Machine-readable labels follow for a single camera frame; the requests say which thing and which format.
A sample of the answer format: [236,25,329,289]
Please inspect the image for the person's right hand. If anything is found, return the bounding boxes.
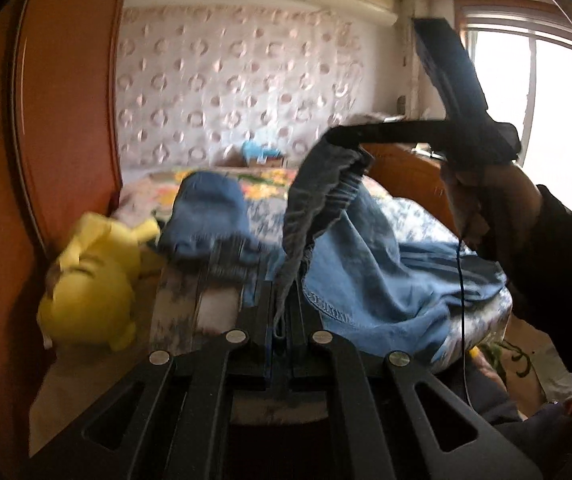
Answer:
[441,160,539,261]

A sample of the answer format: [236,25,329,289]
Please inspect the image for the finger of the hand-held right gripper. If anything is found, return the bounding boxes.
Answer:
[323,119,447,157]

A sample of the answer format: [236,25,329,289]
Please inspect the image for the beige flower embroidered cloth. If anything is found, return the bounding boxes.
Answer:
[30,310,154,456]

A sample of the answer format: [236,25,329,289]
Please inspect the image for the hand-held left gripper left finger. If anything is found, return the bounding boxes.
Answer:
[28,280,274,480]

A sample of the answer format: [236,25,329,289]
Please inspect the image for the wooden cabinet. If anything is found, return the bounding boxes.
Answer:
[361,142,459,236]

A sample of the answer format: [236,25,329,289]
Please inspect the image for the yellow plush toy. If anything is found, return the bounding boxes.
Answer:
[37,212,161,353]

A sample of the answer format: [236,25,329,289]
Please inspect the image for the white wrapped pipe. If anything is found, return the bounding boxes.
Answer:
[398,0,421,111]

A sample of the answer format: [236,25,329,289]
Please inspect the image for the black cable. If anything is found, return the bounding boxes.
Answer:
[456,210,472,403]

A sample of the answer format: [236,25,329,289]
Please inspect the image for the circle patterned curtain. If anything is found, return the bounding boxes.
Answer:
[116,5,367,168]

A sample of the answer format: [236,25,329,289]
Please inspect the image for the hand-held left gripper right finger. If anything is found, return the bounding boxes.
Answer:
[286,280,544,480]

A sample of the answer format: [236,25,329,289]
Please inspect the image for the blue denim pants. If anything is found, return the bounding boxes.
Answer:
[158,142,509,376]

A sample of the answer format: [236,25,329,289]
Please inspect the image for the blue plastic bag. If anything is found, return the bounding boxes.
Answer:
[243,141,284,158]

